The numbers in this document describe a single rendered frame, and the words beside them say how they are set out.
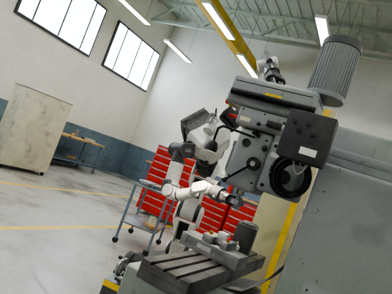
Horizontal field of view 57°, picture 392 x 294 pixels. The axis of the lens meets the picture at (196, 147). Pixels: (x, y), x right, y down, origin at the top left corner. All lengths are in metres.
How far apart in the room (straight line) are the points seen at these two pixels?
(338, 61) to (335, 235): 0.85
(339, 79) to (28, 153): 6.68
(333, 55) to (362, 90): 9.57
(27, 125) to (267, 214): 5.30
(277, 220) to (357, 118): 7.89
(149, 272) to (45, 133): 6.52
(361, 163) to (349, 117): 9.51
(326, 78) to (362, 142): 0.37
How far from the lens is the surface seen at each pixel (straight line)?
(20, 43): 9.85
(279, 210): 3.68
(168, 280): 1.51
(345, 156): 1.80
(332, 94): 1.90
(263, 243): 3.72
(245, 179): 1.87
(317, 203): 1.67
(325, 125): 1.57
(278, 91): 1.91
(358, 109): 11.35
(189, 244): 2.00
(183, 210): 2.65
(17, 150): 7.71
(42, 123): 7.79
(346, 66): 1.96
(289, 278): 1.70
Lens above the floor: 1.36
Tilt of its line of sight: 2 degrees up
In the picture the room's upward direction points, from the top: 20 degrees clockwise
